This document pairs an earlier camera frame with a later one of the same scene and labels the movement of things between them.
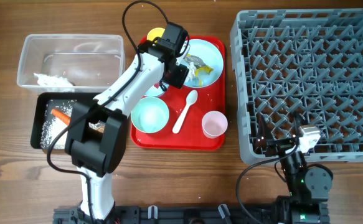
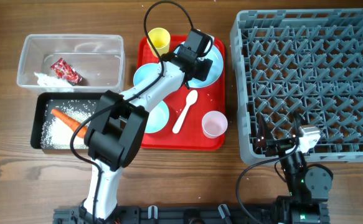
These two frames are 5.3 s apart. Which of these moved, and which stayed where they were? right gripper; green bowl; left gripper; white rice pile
Moved: left gripper
Stayed: green bowl; white rice pile; right gripper
